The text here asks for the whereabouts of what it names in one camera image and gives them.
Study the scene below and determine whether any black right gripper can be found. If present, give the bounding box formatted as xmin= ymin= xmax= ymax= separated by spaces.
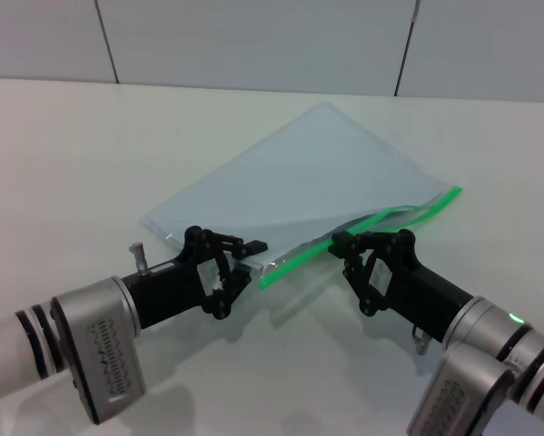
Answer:
xmin=328 ymin=229 xmax=475 ymax=342

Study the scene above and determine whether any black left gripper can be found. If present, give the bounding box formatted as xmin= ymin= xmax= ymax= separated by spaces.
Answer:
xmin=121 ymin=225 xmax=269 ymax=331

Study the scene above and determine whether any clear document bag green zip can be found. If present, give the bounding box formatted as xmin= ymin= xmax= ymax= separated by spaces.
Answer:
xmin=138 ymin=102 xmax=463 ymax=294

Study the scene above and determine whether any silver connector plug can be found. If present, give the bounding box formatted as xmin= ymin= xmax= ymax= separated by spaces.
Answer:
xmin=129 ymin=243 xmax=149 ymax=277
xmin=410 ymin=326 xmax=431 ymax=355

